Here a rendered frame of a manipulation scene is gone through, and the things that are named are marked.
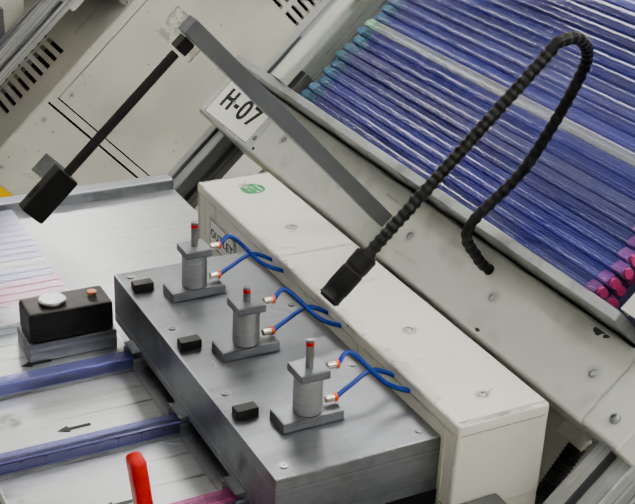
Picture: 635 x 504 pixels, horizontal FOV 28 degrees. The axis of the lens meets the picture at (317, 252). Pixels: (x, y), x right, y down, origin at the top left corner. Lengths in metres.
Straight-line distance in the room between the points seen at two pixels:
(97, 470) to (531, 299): 0.37
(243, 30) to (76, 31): 0.30
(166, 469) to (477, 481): 0.24
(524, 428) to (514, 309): 0.12
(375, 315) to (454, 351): 0.08
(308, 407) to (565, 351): 0.21
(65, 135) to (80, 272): 1.00
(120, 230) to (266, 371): 0.42
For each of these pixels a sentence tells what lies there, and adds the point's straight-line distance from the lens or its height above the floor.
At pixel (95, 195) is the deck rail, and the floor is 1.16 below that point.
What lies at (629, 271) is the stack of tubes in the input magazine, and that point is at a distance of 0.96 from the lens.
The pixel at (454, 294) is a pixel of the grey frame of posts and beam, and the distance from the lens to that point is 1.07.
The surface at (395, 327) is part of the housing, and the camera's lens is 1.02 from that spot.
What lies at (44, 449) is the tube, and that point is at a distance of 1.00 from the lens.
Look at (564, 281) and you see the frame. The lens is 0.97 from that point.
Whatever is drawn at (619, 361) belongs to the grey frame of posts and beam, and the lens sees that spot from 0.95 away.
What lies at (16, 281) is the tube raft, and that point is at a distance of 1.25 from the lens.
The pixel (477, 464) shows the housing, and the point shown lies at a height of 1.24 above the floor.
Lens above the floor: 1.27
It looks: 1 degrees up
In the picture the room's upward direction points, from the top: 42 degrees clockwise
